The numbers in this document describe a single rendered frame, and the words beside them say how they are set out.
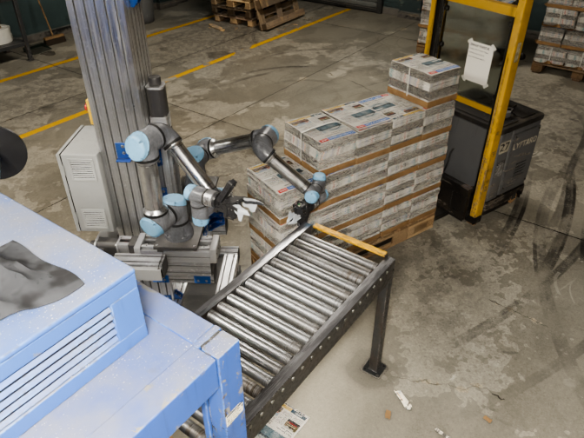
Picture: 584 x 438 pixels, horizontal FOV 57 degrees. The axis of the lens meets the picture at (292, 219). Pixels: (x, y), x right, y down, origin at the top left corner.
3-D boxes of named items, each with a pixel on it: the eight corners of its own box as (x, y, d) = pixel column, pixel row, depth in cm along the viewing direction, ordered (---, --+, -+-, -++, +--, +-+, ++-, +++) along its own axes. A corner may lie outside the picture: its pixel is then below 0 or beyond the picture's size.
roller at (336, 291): (270, 266, 269) (275, 257, 270) (351, 305, 246) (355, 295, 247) (266, 263, 265) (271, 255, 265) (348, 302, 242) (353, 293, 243)
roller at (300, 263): (278, 260, 273) (282, 251, 274) (358, 297, 251) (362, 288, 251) (274, 256, 269) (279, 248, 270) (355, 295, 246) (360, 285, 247)
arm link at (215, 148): (186, 149, 314) (268, 131, 291) (197, 137, 326) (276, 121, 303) (194, 166, 320) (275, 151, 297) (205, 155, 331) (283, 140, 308)
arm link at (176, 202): (194, 215, 275) (190, 193, 267) (177, 229, 265) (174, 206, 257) (175, 209, 279) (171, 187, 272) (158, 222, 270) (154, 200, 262)
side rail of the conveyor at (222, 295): (303, 238, 298) (303, 221, 291) (311, 242, 295) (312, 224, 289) (107, 406, 209) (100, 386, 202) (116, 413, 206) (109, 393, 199)
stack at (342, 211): (250, 269, 381) (244, 167, 334) (373, 216, 436) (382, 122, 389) (281, 300, 355) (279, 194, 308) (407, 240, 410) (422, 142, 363)
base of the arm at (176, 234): (161, 242, 272) (158, 227, 267) (168, 225, 285) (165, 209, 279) (190, 243, 272) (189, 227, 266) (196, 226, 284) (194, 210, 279)
